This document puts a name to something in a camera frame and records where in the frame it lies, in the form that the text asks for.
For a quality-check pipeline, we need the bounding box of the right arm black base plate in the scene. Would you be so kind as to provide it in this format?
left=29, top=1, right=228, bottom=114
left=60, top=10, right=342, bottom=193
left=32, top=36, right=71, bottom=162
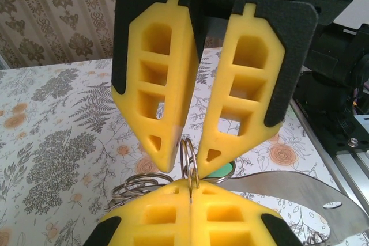
left=322, top=107, right=369, bottom=156

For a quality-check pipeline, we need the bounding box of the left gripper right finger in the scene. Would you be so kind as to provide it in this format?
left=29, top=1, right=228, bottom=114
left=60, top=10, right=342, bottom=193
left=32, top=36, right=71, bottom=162
left=191, top=178, right=304, bottom=246

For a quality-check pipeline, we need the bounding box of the steel split ring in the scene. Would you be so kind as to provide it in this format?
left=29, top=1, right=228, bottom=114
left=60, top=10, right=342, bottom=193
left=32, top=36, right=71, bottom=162
left=123, top=172, right=174, bottom=198
left=179, top=138, right=200, bottom=204
left=109, top=182, right=150, bottom=211

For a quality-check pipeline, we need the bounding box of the green marker cap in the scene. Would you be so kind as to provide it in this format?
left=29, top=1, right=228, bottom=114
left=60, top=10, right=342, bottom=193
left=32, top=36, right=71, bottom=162
left=207, top=161, right=238, bottom=185

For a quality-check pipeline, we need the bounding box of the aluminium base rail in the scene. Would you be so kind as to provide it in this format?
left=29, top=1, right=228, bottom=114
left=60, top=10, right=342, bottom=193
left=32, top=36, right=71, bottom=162
left=289, top=99, right=369, bottom=209

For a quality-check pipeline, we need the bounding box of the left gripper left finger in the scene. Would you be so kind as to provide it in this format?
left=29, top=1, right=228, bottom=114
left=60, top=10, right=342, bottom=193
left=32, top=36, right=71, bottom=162
left=82, top=179, right=193, bottom=246

